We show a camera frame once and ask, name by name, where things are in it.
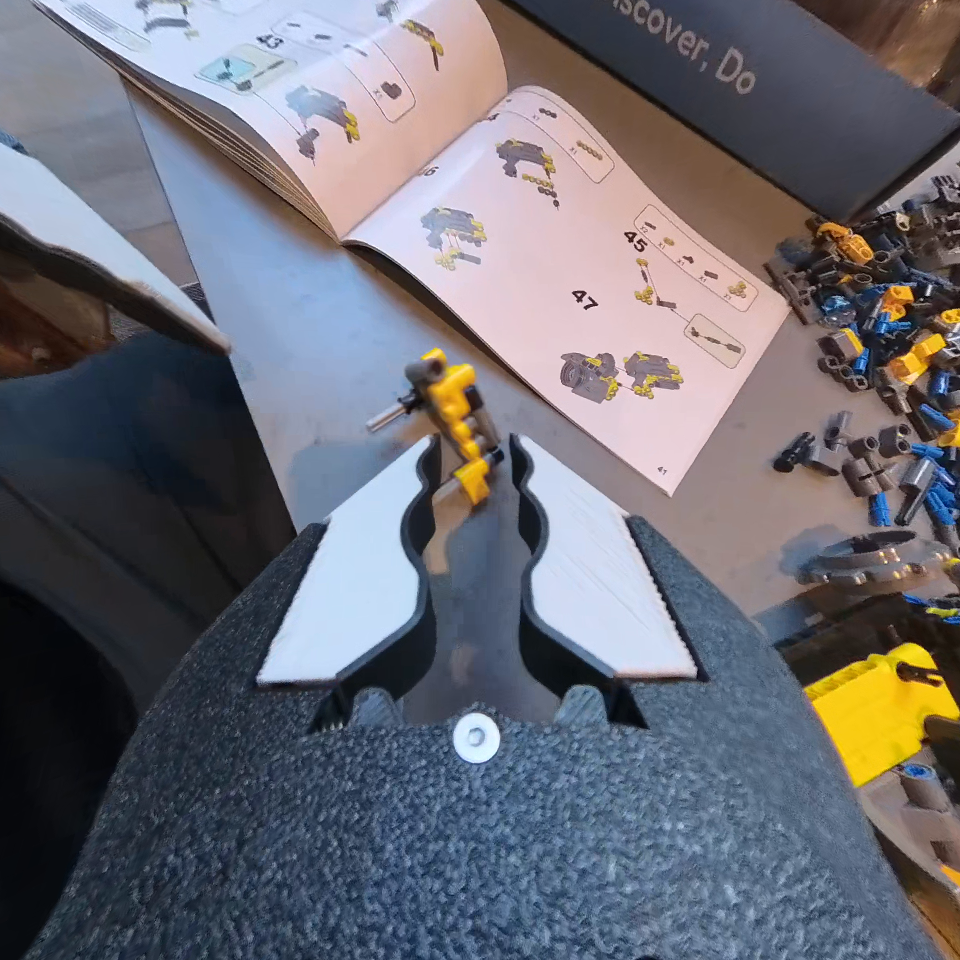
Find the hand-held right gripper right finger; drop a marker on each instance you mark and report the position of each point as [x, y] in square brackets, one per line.
[607, 600]

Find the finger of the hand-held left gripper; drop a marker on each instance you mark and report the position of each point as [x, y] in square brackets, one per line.
[75, 225]

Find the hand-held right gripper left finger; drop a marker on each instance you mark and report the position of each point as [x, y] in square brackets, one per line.
[352, 600]

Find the small yellow brick connector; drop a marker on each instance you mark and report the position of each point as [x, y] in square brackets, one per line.
[472, 481]

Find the yellow beaded axle assembly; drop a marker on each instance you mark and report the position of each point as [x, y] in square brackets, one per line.
[454, 397]

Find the instruction booklet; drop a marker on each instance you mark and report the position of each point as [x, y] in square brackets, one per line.
[525, 300]

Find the grey desk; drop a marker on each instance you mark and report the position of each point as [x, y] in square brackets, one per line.
[300, 300]

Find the person's grey trouser leg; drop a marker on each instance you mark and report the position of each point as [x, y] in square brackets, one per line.
[150, 450]

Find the yellow black brick vehicle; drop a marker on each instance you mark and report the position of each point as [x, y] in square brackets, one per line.
[870, 712]

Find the pile of small dark connectors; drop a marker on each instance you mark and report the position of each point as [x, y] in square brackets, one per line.
[885, 360]

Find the dark cardboard box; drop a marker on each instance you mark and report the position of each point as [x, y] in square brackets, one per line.
[787, 112]

